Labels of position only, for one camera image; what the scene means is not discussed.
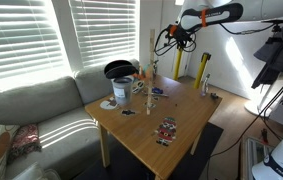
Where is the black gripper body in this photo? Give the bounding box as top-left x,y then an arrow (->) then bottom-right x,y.
167,25 -> 194,49

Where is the small black object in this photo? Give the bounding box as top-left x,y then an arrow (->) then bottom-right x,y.
210,93 -> 219,99

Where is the grey fabric sofa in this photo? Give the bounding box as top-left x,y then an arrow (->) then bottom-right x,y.
0,65 -> 113,180

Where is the dark hanging cloth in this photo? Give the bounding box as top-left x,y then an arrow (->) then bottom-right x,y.
252,37 -> 283,89

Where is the red patterned cloth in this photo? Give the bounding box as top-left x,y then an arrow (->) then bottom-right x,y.
8,124 -> 42,164

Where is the wooden square table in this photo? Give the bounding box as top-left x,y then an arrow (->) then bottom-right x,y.
85,75 -> 222,180

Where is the black bowl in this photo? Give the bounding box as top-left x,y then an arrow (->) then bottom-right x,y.
104,60 -> 138,79

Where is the clear plastic measuring cup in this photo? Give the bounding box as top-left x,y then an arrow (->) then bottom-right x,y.
112,76 -> 133,106

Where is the round grey sticker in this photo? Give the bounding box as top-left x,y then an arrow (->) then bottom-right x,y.
100,97 -> 118,110

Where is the upright wooden stick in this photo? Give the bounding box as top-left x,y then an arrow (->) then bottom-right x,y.
147,29 -> 155,115

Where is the orange plush octopus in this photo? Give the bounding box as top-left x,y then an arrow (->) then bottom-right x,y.
133,64 -> 155,80

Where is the blue handled tool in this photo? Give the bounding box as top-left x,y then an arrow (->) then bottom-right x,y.
152,87 -> 167,97

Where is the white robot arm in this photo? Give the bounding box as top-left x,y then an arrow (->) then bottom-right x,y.
168,0 -> 283,45

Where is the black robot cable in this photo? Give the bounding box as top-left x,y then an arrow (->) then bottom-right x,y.
208,56 -> 283,159

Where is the yellow stanchion post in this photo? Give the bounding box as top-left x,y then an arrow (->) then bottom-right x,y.
173,48 -> 183,80
194,52 -> 211,89

